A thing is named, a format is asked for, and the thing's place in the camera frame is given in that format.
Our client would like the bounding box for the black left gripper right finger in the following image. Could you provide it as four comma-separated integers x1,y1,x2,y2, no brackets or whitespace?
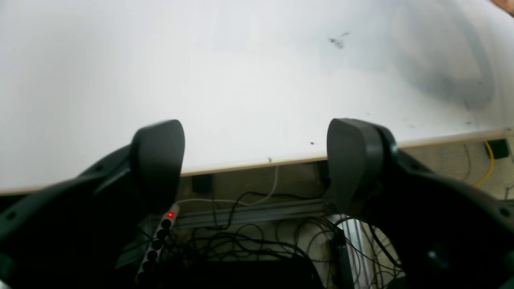
326,118,514,289

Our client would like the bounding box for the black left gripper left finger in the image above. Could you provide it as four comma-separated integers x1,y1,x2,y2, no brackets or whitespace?
0,120,185,289

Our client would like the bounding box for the yellow cable on floor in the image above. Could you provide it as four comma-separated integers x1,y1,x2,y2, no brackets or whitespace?
473,141,495,187

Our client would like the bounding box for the black power strip red switch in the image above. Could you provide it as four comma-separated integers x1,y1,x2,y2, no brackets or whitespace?
135,203,180,286

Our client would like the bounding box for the aluminium table frame rail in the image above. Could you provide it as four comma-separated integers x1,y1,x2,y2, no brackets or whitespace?
174,199,333,228

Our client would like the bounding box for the white cable under table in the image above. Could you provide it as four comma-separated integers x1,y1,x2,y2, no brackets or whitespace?
177,165,280,207

